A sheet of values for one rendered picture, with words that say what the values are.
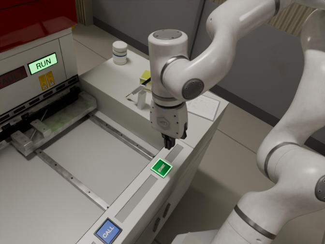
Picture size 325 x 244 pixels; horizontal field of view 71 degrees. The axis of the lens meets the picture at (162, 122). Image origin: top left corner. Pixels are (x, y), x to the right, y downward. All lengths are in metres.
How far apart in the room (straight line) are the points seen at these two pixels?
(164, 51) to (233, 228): 0.48
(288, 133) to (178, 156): 0.37
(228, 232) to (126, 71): 0.83
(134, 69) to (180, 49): 0.72
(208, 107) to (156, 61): 0.60
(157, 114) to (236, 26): 0.27
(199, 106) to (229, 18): 0.57
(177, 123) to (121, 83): 0.57
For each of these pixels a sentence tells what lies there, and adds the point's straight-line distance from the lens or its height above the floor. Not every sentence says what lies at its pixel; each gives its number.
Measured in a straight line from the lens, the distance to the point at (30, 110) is 1.06.
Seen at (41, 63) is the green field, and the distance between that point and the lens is 1.00.
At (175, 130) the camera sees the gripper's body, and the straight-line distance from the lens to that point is 0.59.
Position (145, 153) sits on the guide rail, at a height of 0.85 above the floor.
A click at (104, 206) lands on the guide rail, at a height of 0.85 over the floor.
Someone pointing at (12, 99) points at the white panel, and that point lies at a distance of 1.01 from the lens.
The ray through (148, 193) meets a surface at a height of 0.96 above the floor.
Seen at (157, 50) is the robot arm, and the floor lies 1.41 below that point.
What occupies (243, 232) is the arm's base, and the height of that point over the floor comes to 1.07.
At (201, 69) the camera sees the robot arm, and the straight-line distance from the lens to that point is 0.44.
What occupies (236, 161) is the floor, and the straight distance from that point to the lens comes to 2.20.
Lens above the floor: 1.65
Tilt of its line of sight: 47 degrees down
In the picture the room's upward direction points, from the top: 12 degrees clockwise
